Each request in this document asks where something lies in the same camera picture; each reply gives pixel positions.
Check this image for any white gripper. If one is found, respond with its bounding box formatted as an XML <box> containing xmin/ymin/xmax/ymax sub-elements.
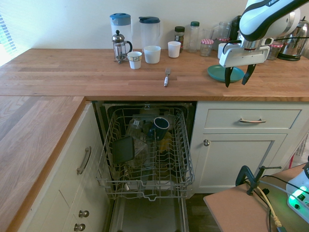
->
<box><xmin>219</xmin><ymin>42</ymin><xmax>270</xmax><ymax>88</ymax></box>

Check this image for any clear drinking glass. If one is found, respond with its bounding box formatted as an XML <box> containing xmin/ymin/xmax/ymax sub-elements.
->
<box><xmin>202</xmin><ymin>28</ymin><xmax>214</xmax><ymax>42</ymax></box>

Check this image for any window blind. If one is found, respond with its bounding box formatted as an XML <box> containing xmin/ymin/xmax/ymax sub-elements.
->
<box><xmin>0</xmin><ymin>13</ymin><xmax>15</xmax><ymax>66</ymax></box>

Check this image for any grey wire dishwasher rack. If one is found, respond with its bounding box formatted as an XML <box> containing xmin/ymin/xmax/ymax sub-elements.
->
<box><xmin>95</xmin><ymin>102</ymin><xmax>196</xmax><ymax>202</ymax></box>

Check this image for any glass french press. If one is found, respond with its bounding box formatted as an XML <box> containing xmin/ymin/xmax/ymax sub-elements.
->
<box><xmin>112</xmin><ymin>29</ymin><xmax>133</xmax><ymax>65</ymax></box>

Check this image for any white robot base green light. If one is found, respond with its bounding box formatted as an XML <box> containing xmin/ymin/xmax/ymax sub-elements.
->
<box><xmin>285</xmin><ymin>161</ymin><xmax>309</xmax><ymax>217</ymax></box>

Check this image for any patterned paper cup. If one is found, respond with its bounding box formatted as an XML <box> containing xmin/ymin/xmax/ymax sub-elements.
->
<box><xmin>127</xmin><ymin>51</ymin><xmax>142</xmax><ymax>70</ymax></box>

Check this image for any wide white ceramic cup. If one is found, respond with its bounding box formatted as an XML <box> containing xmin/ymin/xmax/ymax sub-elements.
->
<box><xmin>143</xmin><ymin>45</ymin><xmax>162</xmax><ymax>65</ymax></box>

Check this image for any metal cabinet bar handle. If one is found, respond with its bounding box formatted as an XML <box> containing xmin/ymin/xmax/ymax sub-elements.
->
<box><xmin>76</xmin><ymin>146</ymin><xmax>92</xmax><ymax>175</ymax></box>

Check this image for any clear bottle green cap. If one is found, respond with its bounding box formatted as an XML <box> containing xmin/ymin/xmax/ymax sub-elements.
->
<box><xmin>187</xmin><ymin>21</ymin><xmax>200</xmax><ymax>53</ymax></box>

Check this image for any dark green c-clamp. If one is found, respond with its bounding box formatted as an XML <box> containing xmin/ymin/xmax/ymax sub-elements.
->
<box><xmin>235</xmin><ymin>165</ymin><xmax>282</xmax><ymax>196</ymax></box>

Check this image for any white plastic bag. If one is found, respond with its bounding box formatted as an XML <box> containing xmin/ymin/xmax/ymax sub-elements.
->
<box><xmin>288</xmin><ymin>131</ymin><xmax>309</xmax><ymax>170</ymax></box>

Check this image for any small white ceramic cup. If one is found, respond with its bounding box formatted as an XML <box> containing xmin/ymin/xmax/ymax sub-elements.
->
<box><xmin>168</xmin><ymin>41</ymin><xmax>182</xmax><ymax>58</ymax></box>

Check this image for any yellow network cable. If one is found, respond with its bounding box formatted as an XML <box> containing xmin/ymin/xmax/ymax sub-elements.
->
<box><xmin>255</xmin><ymin>185</ymin><xmax>283</xmax><ymax>228</ymax></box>

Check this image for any black square container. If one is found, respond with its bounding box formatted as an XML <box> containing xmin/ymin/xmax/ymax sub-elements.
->
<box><xmin>112</xmin><ymin>135</ymin><xmax>135</xmax><ymax>164</ymax></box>

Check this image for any large empty glass jar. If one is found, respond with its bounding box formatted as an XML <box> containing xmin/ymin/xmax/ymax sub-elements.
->
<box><xmin>218</xmin><ymin>21</ymin><xmax>232</xmax><ymax>39</ymax></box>

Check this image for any clear glass container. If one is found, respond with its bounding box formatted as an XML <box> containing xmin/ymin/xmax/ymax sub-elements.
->
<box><xmin>126</xmin><ymin>118</ymin><xmax>148</xmax><ymax>167</ymax></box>

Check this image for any clear pitcher light-blue lid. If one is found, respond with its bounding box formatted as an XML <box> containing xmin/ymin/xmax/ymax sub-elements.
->
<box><xmin>110</xmin><ymin>13</ymin><xmax>133</xmax><ymax>53</ymax></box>

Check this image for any clear pitcher dark-blue lid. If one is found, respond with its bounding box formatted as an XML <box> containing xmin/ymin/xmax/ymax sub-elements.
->
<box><xmin>138</xmin><ymin>16</ymin><xmax>162</xmax><ymax>53</ymax></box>

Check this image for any black-lidded spice jar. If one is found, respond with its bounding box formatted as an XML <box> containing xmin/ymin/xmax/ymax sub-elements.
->
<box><xmin>174</xmin><ymin>26</ymin><xmax>185</xmax><ymax>50</ymax></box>

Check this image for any dark blue mug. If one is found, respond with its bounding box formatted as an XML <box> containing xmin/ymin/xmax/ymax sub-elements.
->
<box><xmin>147</xmin><ymin>116</ymin><xmax>170</xmax><ymax>141</ymax></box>

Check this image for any metal drawer handle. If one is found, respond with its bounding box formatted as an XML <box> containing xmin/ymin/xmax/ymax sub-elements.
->
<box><xmin>239</xmin><ymin>118</ymin><xmax>266</xmax><ymax>124</ymax></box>

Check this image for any teal plate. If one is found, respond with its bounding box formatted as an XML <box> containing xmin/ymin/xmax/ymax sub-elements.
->
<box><xmin>207</xmin><ymin>64</ymin><xmax>245</xmax><ymax>84</ymax></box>

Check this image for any brown mounting board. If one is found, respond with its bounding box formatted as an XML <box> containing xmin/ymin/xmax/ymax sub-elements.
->
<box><xmin>203</xmin><ymin>163</ymin><xmax>309</xmax><ymax>232</ymax></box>

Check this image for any stainless steel kettle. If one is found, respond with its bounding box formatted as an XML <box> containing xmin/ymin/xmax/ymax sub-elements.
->
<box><xmin>277</xmin><ymin>16</ymin><xmax>309</xmax><ymax>61</ymax></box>

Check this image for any open dishwasher door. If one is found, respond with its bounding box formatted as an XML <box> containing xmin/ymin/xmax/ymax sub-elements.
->
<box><xmin>107</xmin><ymin>195</ymin><xmax>190</xmax><ymax>232</ymax></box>

